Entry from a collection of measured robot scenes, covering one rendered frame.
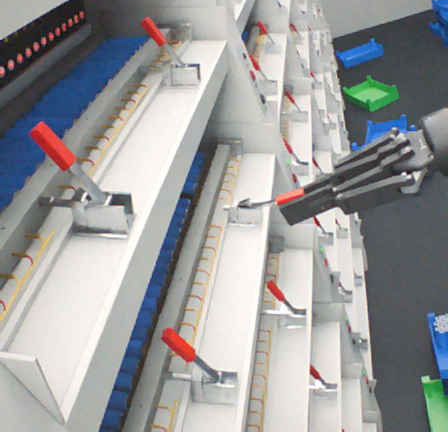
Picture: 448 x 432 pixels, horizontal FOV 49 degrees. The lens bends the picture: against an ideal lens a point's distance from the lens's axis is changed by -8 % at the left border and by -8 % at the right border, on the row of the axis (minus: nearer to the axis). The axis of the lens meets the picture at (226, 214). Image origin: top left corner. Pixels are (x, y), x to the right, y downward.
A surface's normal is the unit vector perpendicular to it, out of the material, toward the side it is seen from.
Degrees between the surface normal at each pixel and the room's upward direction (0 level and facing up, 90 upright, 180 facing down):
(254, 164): 20
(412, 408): 0
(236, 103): 90
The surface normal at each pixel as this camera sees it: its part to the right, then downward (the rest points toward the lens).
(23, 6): 0.99, 0.05
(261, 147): -0.13, 0.58
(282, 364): -0.04, -0.81
